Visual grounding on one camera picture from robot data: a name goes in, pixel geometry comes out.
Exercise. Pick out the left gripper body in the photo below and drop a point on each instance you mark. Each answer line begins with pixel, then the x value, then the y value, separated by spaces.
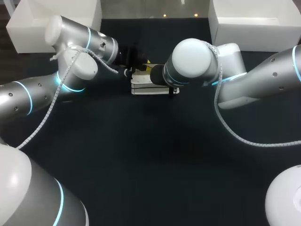
pixel 131 56

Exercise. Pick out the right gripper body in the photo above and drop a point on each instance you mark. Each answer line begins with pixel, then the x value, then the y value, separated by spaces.
pixel 158 75

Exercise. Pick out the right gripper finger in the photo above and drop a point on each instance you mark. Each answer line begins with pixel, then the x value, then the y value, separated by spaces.
pixel 148 62
pixel 146 68

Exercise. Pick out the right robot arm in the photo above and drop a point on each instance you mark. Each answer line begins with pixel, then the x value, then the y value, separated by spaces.
pixel 190 58

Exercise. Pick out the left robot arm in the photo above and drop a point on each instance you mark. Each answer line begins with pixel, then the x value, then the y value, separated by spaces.
pixel 77 68

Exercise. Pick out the large white block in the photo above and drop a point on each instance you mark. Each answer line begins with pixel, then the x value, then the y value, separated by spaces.
pixel 254 28
pixel 35 26

